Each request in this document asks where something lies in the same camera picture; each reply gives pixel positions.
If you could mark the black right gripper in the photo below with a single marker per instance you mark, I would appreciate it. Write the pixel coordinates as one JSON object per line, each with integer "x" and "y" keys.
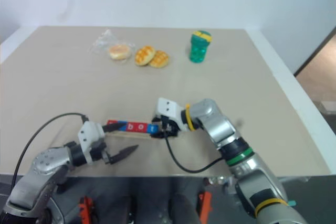
{"x": 170, "y": 127}

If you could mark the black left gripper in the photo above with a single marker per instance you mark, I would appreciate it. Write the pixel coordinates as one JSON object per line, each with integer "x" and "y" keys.
{"x": 98, "y": 152}

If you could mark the red block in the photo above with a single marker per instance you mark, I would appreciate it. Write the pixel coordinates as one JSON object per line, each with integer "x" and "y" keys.
{"x": 111, "y": 122}

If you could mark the red letter tile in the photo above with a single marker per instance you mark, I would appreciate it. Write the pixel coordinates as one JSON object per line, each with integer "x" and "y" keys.
{"x": 142, "y": 127}
{"x": 131, "y": 127}

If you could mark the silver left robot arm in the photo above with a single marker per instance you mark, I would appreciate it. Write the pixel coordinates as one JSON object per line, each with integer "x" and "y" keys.
{"x": 44, "y": 163}

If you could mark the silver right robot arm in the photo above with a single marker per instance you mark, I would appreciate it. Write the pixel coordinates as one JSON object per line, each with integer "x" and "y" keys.
{"x": 218, "y": 127}

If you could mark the yellow wrist zip tie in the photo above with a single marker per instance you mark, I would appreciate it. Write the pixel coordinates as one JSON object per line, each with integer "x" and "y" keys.
{"x": 189, "y": 119}

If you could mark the golden melon bread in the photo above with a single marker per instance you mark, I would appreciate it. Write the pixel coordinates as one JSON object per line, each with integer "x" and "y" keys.
{"x": 160, "y": 59}
{"x": 144, "y": 55}

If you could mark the orange and black tool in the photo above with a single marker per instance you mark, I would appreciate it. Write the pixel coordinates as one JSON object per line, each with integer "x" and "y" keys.
{"x": 86, "y": 208}
{"x": 205, "y": 205}

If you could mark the green bottle with yellow lid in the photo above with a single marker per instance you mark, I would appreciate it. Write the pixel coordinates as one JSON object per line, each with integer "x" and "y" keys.
{"x": 199, "y": 49}

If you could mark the pale round bun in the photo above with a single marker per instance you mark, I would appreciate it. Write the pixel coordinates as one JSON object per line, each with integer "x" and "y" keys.
{"x": 119, "y": 52}

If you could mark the clear plastic bread bag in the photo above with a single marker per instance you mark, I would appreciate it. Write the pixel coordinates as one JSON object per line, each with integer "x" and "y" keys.
{"x": 102, "y": 41}

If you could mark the small white box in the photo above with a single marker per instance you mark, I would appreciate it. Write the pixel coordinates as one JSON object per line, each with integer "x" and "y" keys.
{"x": 329, "y": 106}

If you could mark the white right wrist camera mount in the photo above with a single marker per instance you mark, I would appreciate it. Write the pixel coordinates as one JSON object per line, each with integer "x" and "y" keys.
{"x": 168, "y": 107}

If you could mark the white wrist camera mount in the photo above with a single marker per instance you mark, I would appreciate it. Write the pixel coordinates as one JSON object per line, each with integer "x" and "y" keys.
{"x": 88, "y": 134}
{"x": 168, "y": 107}

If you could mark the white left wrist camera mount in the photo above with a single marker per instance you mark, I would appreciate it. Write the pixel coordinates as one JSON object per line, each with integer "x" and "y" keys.
{"x": 88, "y": 134}

